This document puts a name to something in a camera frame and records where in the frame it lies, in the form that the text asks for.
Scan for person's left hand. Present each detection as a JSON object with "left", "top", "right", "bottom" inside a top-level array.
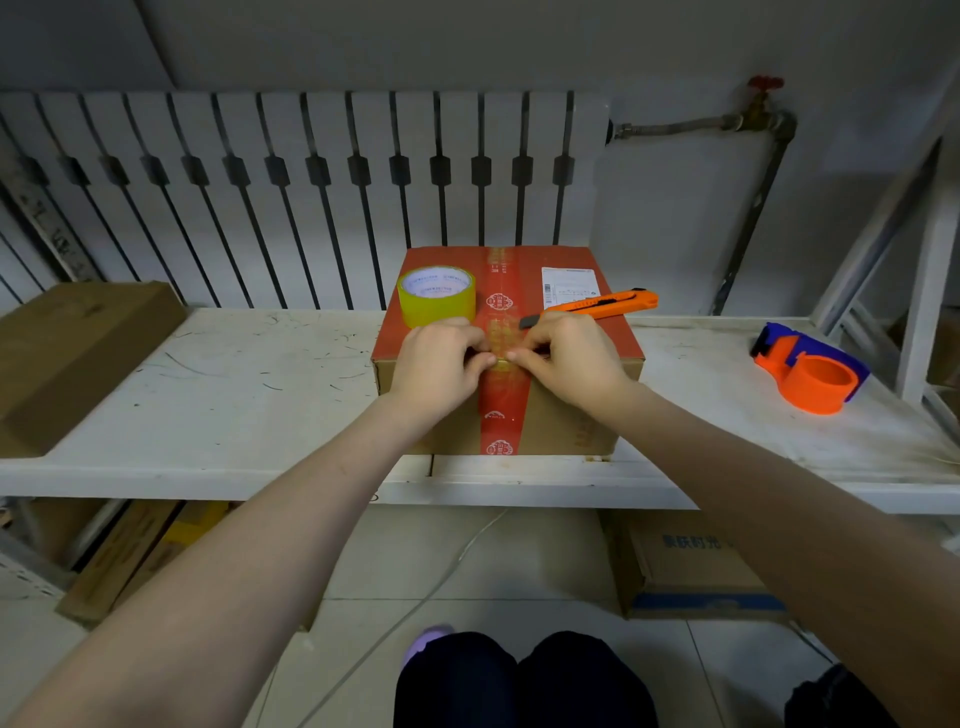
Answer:
[{"left": 387, "top": 318, "right": 498, "bottom": 438}]

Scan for person's right hand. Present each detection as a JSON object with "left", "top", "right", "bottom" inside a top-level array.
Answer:
[{"left": 505, "top": 310, "right": 640, "bottom": 420}]

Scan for cardboard box with red tape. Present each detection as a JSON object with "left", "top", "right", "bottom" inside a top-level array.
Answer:
[{"left": 371, "top": 245, "right": 646, "bottom": 458}]

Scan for person's right forearm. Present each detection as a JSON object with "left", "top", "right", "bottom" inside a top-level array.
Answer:
[{"left": 600, "top": 381, "right": 960, "bottom": 728}]

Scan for person's left forearm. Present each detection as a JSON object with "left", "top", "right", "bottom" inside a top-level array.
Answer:
[{"left": 6, "top": 390, "right": 441, "bottom": 728}]

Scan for yellow tape roll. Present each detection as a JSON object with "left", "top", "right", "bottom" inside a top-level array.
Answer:
[{"left": 396, "top": 264, "right": 478, "bottom": 330}]

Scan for orange utility knife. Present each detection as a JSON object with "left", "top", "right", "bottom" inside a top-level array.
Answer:
[{"left": 518, "top": 288, "right": 660, "bottom": 330}]

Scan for white radiator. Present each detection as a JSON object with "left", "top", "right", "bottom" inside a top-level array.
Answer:
[{"left": 0, "top": 90, "right": 612, "bottom": 312}]

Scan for cardboard box with blue stripe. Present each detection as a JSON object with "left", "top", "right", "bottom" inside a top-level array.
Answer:
[{"left": 598, "top": 510, "right": 789, "bottom": 622}]

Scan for purple shoe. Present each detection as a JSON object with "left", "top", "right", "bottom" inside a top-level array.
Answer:
[{"left": 400, "top": 625, "right": 456, "bottom": 669}]

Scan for metal pipe with red valve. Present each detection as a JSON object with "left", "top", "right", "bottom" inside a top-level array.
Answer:
[{"left": 611, "top": 75, "right": 798, "bottom": 317}]

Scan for orange and blue tape dispenser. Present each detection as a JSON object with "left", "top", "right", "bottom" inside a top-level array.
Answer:
[{"left": 750, "top": 321, "right": 872, "bottom": 417}]

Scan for person's dark trousers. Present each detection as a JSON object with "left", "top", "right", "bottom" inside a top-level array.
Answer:
[{"left": 393, "top": 630, "right": 660, "bottom": 728}]

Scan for flat brown cardboard pieces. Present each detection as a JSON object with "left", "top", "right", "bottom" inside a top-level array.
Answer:
[{"left": 56, "top": 500, "right": 231, "bottom": 629}]

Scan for plain brown cardboard box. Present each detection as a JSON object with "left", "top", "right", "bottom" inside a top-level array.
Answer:
[{"left": 0, "top": 281, "right": 189, "bottom": 459}]

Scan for slotted metal angle bar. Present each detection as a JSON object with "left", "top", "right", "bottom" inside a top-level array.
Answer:
[{"left": 0, "top": 135, "right": 104, "bottom": 284}]

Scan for black fabric item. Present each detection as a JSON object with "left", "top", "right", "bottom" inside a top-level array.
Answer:
[{"left": 783, "top": 663, "right": 899, "bottom": 728}]

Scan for white metal shelf frame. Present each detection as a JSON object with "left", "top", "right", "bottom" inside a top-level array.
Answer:
[{"left": 810, "top": 75, "right": 960, "bottom": 444}]

